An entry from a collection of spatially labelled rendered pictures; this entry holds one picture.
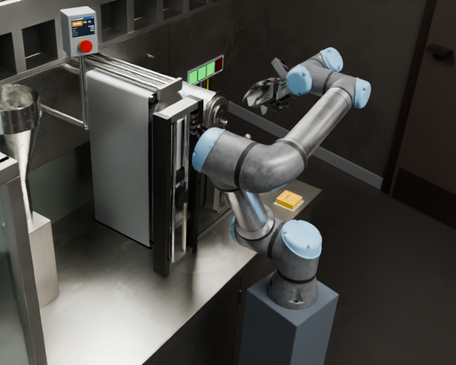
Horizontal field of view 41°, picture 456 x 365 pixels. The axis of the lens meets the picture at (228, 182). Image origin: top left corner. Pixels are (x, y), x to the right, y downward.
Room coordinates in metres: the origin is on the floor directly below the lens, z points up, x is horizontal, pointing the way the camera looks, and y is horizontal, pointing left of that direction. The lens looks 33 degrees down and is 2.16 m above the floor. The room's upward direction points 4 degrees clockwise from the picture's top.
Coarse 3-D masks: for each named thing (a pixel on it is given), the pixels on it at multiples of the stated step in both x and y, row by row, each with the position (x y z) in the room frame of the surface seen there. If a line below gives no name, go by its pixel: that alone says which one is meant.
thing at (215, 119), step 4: (220, 104) 1.81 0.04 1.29; (224, 104) 1.83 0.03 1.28; (216, 108) 1.80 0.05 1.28; (220, 108) 1.81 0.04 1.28; (224, 108) 1.83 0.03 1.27; (216, 112) 1.79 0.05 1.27; (220, 112) 1.81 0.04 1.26; (224, 112) 1.83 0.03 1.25; (212, 116) 1.79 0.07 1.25; (216, 116) 1.79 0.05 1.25; (220, 116) 1.81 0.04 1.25; (224, 116) 1.83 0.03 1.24; (212, 120) 1.79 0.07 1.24; (216, 120) 1.79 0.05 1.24; (216, 124) 1.79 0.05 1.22; (220, 124) 1.81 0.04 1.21
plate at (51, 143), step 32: (256, 0) 2.64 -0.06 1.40; (160, 32) 2.08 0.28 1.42; (192, 32) 2.24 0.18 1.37; (224, 32) 2.44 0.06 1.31; (256, 32) 2.66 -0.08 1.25; (160, 64) 2.08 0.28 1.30; (192, 64) 2.25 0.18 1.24; (224, 64) 2.45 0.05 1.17; (64, 96) 1.69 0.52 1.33; (64, 128) 1.68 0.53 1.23; (32, 160) 1.56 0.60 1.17
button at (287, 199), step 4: (284, 192) 1.87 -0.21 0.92; (288, 192) 1.87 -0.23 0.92; (280, 196) 1.84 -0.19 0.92; (284, 196) 1.84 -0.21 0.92; (288, 196) 1.84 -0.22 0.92; (292, 196) 1.84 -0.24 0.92; (296, 196) 1.84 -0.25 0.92; (300, 196) 1.85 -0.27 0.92; (276, 200) 1.82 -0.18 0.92; (280, 200) 1.82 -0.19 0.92; (284, 200) 1.82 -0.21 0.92; (288, 200) 1.82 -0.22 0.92; (292, 200) 1.82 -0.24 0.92; (296, 200) 1.82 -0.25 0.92; (300, 200) 1.84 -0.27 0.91; (280, 204) 1.81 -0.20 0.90; (284, 204) 1.81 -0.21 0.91; (288, 204) 1.80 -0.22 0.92; (292, 204) 1.79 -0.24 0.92; (296, 204) 1.81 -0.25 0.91; (288, 208) 1.80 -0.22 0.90; (292, 208) 1.79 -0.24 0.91
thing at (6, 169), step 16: (0, 160) 0.88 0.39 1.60; (0, 176) 0.85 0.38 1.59; (16, 176) 0.88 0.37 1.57; (16, 192) 0.87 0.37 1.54; (16, 208) 0.87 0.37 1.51; (16, 224) 0.86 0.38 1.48; (16, 240) 0.86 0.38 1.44; (16, 256) 0.86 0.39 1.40; (32, 272) 0.88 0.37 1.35; (32, 288) 0.88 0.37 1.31; (32, 304) 0.87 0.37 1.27; (32, 320) 0.87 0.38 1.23; (32, 336) 0.86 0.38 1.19; (32, 352) 0.86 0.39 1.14
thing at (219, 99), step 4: (220, 96) 1.83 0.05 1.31; (216, 100) 1.80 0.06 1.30; (220, 100) 1.82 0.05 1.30; (224, 100) 1.84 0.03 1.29; (212, 104) 1.79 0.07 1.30; (216, 104) 1.80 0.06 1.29; (208, 108) 1.78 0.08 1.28; (212, 108) 1.78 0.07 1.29; (208, 112) 1.78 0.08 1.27; (212, 112) 1.79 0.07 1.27; (208, 116) 1.77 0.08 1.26; (208, 120) 1.77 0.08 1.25; (208, 124) 1.77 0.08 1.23; (212, 124) 1.79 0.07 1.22
